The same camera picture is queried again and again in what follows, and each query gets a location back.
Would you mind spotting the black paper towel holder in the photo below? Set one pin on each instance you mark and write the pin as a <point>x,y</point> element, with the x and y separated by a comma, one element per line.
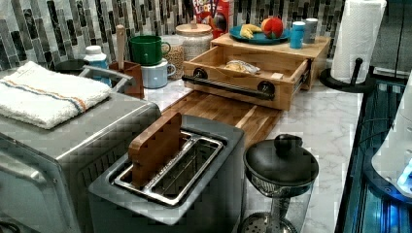
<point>352,86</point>

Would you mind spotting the light blue mug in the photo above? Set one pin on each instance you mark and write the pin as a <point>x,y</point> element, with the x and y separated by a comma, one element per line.
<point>156,76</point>

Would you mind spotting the red cereal box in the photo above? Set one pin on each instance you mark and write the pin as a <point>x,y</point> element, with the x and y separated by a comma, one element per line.
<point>218,14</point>

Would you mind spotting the red plush apple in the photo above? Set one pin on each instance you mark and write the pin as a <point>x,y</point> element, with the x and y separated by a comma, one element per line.
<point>272,28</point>

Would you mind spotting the white cap blue bottle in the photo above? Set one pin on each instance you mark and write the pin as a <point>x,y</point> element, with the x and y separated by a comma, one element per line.
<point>97,58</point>

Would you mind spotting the green mug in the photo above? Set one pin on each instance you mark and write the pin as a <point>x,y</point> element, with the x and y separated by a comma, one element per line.
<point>148,50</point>

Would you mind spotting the glass jar with cereal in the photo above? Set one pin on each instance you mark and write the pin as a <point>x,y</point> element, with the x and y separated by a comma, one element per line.
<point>173,46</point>

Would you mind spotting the white striped towel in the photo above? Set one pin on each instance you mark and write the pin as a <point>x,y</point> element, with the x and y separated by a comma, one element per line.
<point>44,98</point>

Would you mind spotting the wooden drawer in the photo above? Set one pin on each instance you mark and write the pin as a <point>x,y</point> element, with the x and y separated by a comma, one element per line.
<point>279,78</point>

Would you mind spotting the brown wooden utensil holder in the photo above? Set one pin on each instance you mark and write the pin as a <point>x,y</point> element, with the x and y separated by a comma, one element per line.
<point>133,70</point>

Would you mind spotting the wooden drawer cabinet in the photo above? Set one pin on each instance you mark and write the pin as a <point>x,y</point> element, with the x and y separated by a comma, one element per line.
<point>316,52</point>

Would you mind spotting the dark wooden cutting board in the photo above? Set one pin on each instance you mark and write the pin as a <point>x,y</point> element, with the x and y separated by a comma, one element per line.
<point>256,121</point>

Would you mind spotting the blue cup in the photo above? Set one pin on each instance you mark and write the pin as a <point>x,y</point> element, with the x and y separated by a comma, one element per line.
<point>297,35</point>

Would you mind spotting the teal plate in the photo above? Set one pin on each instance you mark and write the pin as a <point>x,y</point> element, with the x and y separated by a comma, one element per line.
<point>259,38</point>

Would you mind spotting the stainless toaster oven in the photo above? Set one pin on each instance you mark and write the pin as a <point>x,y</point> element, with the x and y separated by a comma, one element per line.
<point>44,174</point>

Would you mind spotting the wooden utensil handle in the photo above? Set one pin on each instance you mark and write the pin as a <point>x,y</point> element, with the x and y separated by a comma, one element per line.
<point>120,40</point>

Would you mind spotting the wooden toast block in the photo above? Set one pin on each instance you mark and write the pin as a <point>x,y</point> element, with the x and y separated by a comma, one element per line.
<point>154,148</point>

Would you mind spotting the glass jar wooden lid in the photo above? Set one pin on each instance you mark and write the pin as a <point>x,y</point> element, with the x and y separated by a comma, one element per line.
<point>196,38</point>

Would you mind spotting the black pan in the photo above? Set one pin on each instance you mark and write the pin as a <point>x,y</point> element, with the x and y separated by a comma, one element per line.
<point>71,67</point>

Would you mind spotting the yellow banana toy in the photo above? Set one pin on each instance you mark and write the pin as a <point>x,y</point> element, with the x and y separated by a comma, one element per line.
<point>248,30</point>

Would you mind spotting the grey two-slot toaster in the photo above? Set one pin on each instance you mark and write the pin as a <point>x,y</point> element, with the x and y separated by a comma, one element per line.
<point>198,191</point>

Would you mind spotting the paper towel roll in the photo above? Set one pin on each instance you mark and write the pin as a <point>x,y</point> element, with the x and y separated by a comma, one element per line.
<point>357,36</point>

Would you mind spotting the black lid french press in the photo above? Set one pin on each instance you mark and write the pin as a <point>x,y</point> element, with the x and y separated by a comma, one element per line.
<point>279,175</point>

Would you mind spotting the grey metal can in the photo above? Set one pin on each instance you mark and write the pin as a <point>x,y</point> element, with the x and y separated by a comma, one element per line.
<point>310,30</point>

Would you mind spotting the packet inside drawer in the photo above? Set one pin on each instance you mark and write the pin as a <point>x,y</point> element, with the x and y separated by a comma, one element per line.
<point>241,66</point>

